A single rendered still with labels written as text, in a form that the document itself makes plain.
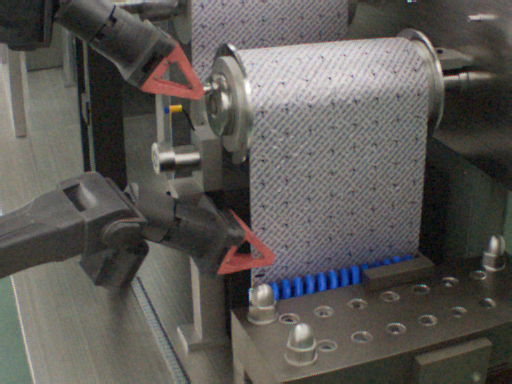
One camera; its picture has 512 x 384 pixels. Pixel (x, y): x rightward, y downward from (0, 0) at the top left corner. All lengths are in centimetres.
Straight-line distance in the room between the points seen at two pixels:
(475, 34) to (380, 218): 28
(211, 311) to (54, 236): 36
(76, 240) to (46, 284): 48
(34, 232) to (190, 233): 20
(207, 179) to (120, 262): 17
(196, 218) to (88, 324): 34
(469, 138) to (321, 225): 25
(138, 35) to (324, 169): 28
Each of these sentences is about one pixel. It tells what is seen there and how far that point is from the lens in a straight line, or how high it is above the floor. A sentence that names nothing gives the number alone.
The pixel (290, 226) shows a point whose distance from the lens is 106.
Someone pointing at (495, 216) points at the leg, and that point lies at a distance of 144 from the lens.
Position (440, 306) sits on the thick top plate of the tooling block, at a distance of 106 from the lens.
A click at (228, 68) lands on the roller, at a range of 101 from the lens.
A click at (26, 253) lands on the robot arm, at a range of 89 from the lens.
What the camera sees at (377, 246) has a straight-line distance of 113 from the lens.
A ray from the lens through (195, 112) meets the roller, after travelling 122.
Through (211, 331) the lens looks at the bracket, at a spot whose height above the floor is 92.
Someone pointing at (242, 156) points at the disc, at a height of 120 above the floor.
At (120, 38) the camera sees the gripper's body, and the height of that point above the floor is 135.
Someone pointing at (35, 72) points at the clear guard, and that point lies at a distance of 199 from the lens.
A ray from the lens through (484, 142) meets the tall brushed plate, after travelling 115.
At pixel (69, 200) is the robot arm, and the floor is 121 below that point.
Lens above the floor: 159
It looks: 25 degrees down
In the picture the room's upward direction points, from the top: 1 degrees counter-clockwise
